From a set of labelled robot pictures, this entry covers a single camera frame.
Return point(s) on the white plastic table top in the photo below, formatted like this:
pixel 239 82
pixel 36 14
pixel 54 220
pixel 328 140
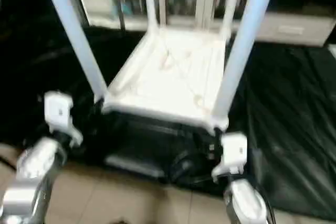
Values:
pixel 168 77

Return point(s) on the white plastic table leg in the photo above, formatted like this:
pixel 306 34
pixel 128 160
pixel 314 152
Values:
pixel 73 35
pixel 244 45
pixel 150 1
pixel 231 3

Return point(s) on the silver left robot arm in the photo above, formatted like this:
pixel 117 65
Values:
pixel 31 177

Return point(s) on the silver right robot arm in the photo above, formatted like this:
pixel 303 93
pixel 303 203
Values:
pixel 247 203

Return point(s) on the black work mat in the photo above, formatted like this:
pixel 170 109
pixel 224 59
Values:
pixel 294 119

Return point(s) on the white drawer unit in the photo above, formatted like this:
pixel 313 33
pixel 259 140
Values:
pixel 296 27

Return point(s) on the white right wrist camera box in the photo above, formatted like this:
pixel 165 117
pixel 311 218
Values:
pixel 233 153

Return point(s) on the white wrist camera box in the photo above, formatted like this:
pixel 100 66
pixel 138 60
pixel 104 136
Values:
pixel 59 114
pixel 233 153

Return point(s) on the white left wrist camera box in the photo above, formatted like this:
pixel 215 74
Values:
pixel 59 114

